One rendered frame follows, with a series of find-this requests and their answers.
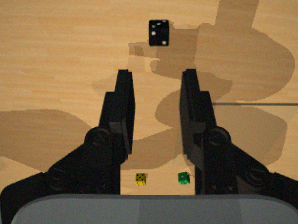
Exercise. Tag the beige flat mat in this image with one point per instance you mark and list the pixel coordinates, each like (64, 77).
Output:
(253, 127)

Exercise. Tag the black die with white pips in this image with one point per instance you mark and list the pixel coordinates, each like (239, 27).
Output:
(158, 33)

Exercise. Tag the yellow die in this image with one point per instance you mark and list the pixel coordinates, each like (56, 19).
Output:
(140, 179)

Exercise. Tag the green die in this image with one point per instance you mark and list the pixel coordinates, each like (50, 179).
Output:
(183, 178)

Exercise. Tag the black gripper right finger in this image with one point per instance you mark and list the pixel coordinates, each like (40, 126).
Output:
(220, 166)

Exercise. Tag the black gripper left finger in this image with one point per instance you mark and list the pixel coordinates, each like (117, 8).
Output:
(93, 164)

